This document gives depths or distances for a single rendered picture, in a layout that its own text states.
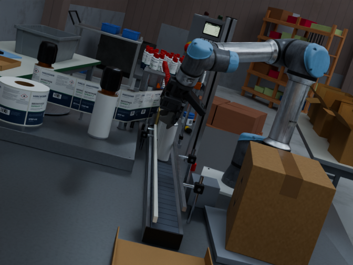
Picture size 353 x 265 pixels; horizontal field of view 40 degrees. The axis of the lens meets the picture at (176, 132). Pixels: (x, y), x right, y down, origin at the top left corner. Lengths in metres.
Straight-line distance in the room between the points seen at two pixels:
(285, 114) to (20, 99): 1.02
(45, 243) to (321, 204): 0.75
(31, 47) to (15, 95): 2.18
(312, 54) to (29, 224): 1.12
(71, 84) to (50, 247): 1.11
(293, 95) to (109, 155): 0.73
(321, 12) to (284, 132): 10.65
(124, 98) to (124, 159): 0.43
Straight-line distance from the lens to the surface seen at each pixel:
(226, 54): 1.64
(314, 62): 1.84
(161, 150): 1.94
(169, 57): 4.48
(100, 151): 1.89
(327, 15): 12.49
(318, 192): 1.41
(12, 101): 1.97
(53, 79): 2.26
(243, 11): 12.37
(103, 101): 2.00
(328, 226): 2.03
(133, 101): 2.25
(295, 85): 1.87
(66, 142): 1.90
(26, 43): 4.14
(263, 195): 1.40
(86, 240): 1.34
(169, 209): 1.53
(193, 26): 2.18
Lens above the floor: 1.46
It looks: 13 degrees down
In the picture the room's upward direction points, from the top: 16 degrees clockwise
